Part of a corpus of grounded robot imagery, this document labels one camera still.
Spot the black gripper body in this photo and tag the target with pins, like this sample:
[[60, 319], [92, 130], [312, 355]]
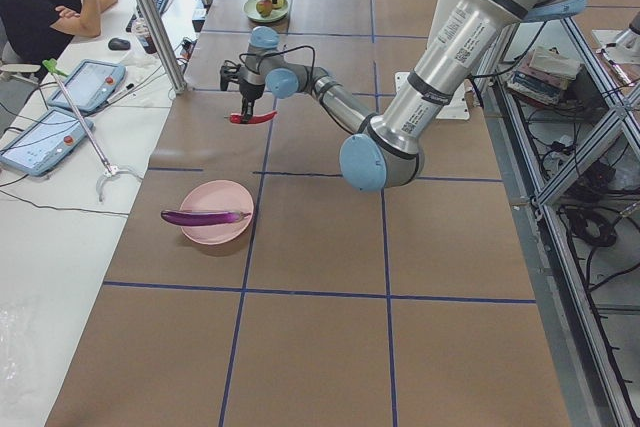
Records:
[[248, 92]]

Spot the pink plate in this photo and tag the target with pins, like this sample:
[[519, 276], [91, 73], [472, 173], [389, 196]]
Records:
[[218, 195]]

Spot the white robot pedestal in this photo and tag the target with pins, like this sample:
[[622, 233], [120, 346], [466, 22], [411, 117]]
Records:
[[461, 32]]

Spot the aluminium frame post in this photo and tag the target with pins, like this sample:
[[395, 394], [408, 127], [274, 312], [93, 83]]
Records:
[[163, 45]]

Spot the green-pink peach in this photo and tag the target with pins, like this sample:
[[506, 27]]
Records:
[[282, 6]]

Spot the lower teach pendant tablet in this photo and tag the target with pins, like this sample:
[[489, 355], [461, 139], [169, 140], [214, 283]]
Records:
[[43, 145]]

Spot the green plate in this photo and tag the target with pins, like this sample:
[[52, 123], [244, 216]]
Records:
[[250, 12]]

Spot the stack of books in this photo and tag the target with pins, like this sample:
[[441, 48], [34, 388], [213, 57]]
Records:
[[543, 75]]

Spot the seated person black shirt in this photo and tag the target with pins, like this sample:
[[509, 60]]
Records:
[[39, 30]]

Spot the purple eggplant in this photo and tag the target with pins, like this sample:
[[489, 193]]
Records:
[[186, 218]]

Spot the upper teach pendant tablet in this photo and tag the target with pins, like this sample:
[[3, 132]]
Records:
[[91, 83]]

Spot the reacher grabber tool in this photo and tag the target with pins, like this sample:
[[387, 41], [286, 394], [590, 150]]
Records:
[[111, 171]]

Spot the red chili pepper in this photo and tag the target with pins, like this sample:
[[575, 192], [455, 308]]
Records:
[[234, 118]]

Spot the black computer mouse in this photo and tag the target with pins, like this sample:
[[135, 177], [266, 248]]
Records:
[[118, 44]]

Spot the iced drink cup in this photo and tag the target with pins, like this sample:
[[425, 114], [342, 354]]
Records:
[[141, 31]]

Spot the teach pendant tablet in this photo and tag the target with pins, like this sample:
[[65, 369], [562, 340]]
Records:
[[43, 145], [91, 83]]

